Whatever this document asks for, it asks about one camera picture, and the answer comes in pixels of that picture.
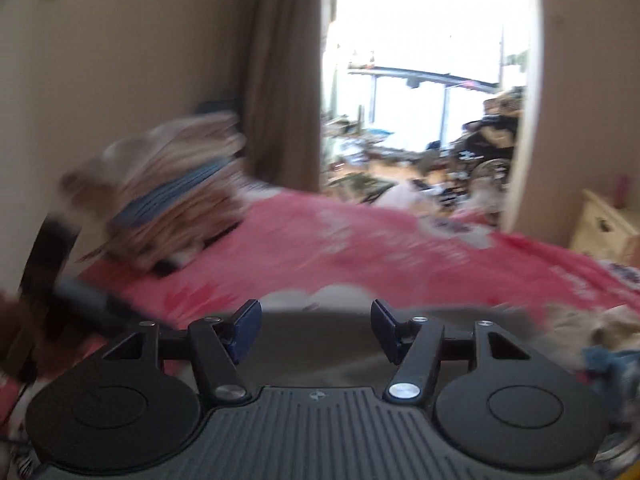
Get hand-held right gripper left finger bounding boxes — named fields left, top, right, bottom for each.
left=102, top=300, right=264, bottom=405

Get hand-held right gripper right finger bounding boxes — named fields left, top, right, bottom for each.
left=371, top=299, right=531, bottom=405

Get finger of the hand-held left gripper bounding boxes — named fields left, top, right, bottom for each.
left=55, top=280, right=143, bottom=336

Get grey hoodie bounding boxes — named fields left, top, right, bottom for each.
left=160, top=305, right=546, bottom=396

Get stack of folded clothes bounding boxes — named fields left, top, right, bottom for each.
left=57, top=110, right=248, bottom=271

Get person's left hand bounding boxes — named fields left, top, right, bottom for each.
left=0, top=290, right=51, bottom=383

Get pink floral blanket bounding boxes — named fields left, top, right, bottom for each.
left=0, top=190, right=640, bottom=466

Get black folded cloth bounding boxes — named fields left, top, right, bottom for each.
left=155, top=220, right=243, bottom=277

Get black wheelchair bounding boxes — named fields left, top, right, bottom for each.
left=450, top=87, right=523, bottom=196

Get blue denim garment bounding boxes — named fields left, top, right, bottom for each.
left=582, top=347, right=640, bottom=411

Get cream nightstand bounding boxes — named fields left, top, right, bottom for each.
left=570, top=189, right=640, bottom=268

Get brown curtain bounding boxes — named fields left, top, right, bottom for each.
left=240, top=0, right=333, bottom=196

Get metal balcony rail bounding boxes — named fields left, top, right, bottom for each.
left=347, top=62, right=503, bottom=97

